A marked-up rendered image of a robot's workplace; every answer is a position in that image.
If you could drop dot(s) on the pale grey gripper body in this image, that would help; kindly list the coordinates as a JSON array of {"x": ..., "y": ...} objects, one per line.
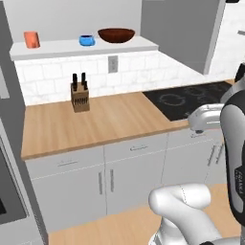
[{"x": 205, "y": 118}]

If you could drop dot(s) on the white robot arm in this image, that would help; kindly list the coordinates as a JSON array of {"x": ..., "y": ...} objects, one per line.
[{"x": 182, "y": 207}]

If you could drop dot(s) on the white open cabinet shelf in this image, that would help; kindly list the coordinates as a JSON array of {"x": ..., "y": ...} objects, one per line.
[{"x": 79, "y": 49}]

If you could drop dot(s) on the grey tall oven cabinet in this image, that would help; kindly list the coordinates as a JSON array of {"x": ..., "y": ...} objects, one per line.
[{"x": 12, "y": 105}]

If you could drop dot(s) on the black hob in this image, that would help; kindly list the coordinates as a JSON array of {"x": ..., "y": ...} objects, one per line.
[{"x": 178, "y": 99}]

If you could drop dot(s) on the grey drawer front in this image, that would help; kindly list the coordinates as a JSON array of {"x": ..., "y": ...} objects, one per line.
[
  {"x": 44, "y": 164},
  {"x": 178, "y": 138},
  {"x": 150, "y": 150}
]

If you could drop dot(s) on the grey cupboard door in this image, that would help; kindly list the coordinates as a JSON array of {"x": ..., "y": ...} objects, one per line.
[
  {"x": 67, "y": 201},
  {"x": 185, "y": 166},
  {"x": 218, "y": 173},
  {"x": 137, "y": 185}
]

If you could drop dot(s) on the dark brown bowl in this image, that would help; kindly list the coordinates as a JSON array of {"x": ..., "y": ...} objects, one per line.
[{"x": 116, "y": 35}]

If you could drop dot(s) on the wooden knife block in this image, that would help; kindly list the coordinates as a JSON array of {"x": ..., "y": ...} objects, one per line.
[{"x": 79, "y": 99}]

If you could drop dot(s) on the blue cup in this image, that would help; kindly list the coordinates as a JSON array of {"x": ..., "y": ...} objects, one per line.
[{"x": 86, "y": 40}]

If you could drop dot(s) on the orange glass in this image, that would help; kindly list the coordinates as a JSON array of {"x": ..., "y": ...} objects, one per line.
[{"x": 32, "y": 40}]

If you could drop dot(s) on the black built-in oven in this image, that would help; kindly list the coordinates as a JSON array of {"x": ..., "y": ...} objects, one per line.
[{"x": 8, "y": 191}]

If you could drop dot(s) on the grey wall socket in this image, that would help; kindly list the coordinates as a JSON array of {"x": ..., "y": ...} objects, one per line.
[{"x": 113, "y": 64}]

